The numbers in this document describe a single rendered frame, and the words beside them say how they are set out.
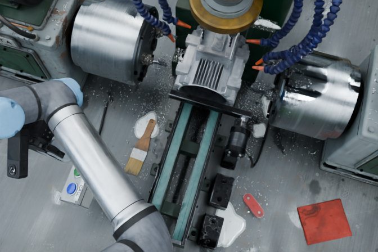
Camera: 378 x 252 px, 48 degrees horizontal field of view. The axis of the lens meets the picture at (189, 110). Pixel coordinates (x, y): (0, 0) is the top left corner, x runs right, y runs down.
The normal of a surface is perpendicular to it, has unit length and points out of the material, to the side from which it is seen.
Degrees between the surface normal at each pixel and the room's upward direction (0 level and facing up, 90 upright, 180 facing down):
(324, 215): 0
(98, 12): 2
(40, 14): 0
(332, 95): 24
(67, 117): 9
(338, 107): 35
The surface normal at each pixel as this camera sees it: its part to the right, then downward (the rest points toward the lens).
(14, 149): -0.51, 0.02
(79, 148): -0.16, -0.26
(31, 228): 0.03, -0.36
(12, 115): 0.74, 0.28
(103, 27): -0.06, -0.08
